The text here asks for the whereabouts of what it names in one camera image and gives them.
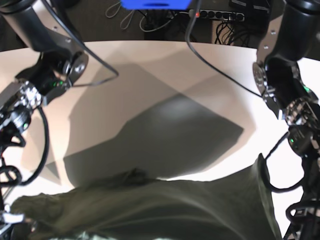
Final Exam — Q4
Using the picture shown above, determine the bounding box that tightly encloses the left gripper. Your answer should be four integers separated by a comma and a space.
284, 200, 320, 240

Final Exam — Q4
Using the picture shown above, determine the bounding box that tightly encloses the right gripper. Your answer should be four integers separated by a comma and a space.
0, 204, 37, 240

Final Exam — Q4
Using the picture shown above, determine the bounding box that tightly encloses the green t-shirt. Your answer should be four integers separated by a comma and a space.
10, 155, 282, 240

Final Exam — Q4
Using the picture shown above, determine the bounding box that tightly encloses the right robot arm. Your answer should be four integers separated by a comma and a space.
0, 0, 89, 192

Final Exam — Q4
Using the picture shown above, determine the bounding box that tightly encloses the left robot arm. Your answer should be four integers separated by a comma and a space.
252, 0, 320, 240

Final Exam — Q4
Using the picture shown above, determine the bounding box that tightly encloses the black power strip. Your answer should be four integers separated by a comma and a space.
196, 9, 245, 22

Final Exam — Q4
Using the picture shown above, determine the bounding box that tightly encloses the blue box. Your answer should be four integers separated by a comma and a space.
120, 0, 192, 10

